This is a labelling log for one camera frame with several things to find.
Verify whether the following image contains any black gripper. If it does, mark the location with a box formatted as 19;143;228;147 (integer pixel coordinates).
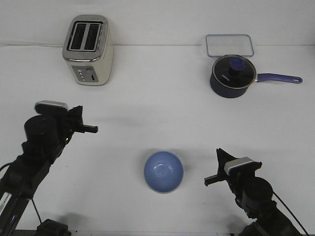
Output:
204;148;262;194
55;106;98;142

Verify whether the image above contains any blue bowl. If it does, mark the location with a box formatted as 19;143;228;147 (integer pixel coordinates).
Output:
144;151;184;192

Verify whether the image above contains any green bowl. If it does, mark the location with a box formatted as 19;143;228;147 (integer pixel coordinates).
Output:
145;182;182;194

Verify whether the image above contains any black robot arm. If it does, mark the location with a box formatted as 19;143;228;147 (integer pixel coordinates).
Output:
204;148;308;236
0;101;98;236

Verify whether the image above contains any cream and steel toaster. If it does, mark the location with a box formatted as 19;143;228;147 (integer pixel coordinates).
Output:
62;15;114;86

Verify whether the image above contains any dark blue saucepan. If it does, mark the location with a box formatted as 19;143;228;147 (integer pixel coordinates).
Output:
210;55;303;98

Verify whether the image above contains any glass pot lid blue knob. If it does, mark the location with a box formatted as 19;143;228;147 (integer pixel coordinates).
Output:
212;55;256;89

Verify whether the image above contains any clear blue-rimmed container lid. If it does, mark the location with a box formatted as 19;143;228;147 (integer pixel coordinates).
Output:
205;34;254;58

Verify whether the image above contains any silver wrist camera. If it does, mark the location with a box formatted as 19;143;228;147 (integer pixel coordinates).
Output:
34;100;68;115
223;157;262;176

